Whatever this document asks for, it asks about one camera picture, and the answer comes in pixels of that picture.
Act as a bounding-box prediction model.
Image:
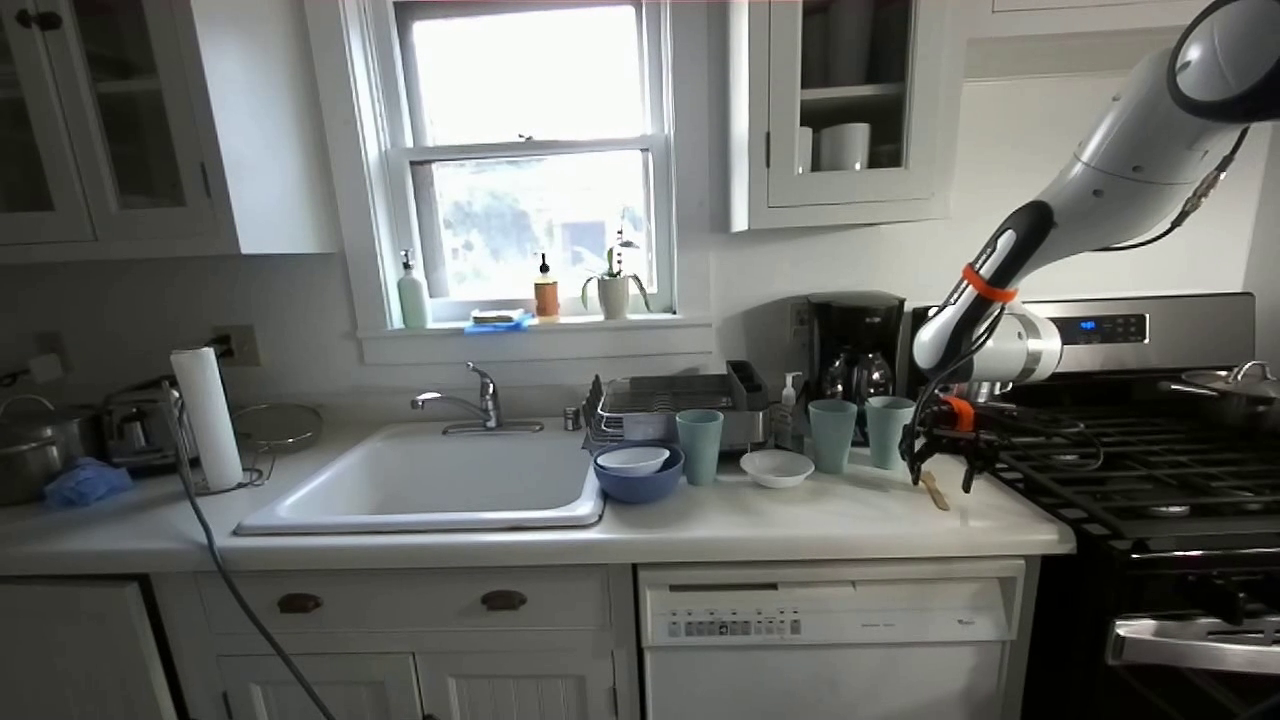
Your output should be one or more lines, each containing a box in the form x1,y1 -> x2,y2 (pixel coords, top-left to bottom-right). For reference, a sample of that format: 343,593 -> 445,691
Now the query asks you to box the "white bowl inside blue bowl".
597,444 -> 677,479

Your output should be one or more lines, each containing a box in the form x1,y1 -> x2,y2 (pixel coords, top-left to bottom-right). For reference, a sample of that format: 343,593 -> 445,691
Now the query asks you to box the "black power cable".
165,385 -> 340,720

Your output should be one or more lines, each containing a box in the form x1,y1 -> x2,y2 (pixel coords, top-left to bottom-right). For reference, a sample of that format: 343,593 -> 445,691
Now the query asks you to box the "white framed window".
300,0 -> 720,369

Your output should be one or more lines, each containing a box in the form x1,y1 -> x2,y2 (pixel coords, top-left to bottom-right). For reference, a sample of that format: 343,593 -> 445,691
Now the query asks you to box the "white green soap bottle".
397,250 -> 432,333

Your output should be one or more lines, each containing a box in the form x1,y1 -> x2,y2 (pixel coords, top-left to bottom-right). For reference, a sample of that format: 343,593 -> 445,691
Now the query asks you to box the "black coffee maker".
795,291 -> 916,452

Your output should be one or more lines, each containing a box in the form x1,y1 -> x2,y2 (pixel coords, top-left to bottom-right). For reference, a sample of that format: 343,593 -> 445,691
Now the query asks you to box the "stainless dish rack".
581,358 -> 780,456

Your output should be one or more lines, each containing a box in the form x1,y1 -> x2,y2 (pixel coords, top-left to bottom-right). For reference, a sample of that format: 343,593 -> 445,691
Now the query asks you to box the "small white bowl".
738,444 -> 820,491

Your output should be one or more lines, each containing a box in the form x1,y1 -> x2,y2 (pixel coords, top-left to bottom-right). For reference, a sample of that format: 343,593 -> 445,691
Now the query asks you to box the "white base cabinet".
0,566 -> 643,720

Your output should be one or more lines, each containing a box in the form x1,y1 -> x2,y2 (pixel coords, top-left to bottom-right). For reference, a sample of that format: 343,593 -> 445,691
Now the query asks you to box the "white dishwasher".
637,558 -> 1040,720

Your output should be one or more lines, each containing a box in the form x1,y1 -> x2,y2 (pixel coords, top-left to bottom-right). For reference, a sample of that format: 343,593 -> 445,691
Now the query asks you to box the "wall power outlet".
214,324 -> 266,374

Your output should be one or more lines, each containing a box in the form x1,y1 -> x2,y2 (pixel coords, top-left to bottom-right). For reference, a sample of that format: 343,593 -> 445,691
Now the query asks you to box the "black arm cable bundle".
916,125 -> 1255,406

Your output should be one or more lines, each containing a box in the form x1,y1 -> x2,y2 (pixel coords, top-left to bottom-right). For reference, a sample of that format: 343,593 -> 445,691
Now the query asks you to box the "large white glass-door wall cabinet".
0,0 -> 340,263

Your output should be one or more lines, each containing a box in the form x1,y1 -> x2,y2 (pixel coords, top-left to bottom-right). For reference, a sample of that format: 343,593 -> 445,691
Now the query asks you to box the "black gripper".
900,385 -> 1006,501

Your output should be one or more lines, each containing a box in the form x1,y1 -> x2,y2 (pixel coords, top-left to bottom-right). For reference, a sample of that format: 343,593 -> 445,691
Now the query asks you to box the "silver toaster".
97,378 -> 192,471

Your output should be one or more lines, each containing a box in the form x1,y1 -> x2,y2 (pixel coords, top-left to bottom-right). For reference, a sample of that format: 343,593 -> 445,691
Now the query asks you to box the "glass lid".
235,400 -> 330,462

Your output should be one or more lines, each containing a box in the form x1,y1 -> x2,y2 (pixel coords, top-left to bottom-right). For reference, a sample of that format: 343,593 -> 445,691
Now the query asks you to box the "white paper towel roll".
169,346 -> 253,495

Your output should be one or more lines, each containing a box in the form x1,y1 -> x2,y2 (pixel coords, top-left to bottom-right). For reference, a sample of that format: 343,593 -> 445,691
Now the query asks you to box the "amber pump bottle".
533,250 -> 563,324

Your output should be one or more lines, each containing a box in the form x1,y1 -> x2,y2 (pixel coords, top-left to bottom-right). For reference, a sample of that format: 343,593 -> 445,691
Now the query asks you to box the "white plant pot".
581,236 -> 657,324

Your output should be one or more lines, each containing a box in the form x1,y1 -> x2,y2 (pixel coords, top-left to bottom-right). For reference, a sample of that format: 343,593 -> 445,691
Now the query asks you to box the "small white glass-door wall cabinet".
723,0 -> 991,240

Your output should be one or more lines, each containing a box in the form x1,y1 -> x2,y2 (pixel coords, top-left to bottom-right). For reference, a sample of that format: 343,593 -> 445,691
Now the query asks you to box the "light blue plastic cup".
806,395 -> 862,478
674,406 -> 728,490
863,391 -> 919,471

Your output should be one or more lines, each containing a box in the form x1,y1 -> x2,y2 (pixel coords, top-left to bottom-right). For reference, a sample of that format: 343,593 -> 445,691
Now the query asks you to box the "chrome faucet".
410,360 -> 508,436

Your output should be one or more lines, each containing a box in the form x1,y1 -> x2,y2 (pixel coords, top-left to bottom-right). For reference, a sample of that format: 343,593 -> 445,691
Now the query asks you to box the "blue sponge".
462,310 -> 533,335

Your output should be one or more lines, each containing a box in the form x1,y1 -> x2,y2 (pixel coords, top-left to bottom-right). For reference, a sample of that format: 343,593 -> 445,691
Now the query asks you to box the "white mug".
814,120 -> 876,178

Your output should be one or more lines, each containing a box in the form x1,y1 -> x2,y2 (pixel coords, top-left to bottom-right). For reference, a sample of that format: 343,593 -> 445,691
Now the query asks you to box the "clear soap dispenser bottle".
776,369 -> 810,456

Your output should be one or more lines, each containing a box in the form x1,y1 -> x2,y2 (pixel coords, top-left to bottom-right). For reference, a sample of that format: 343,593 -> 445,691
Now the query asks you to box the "stainless gas stove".
903,291 -> 1280,720

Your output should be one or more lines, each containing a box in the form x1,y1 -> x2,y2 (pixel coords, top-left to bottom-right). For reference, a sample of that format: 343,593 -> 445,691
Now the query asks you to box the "white kitchen sink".
235,422 -> 609,541

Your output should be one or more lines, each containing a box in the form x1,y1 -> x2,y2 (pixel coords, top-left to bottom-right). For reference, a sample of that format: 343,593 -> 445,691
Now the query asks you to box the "dark countertop appliance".
0,385 -> 71,510

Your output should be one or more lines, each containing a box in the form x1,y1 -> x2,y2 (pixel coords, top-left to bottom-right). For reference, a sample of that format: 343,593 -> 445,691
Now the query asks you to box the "blue cloth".
41,456 -> 137,514

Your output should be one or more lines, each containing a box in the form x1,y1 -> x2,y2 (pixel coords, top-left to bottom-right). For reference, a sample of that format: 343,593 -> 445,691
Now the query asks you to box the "steel pan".
1157,358 -> 1280,431

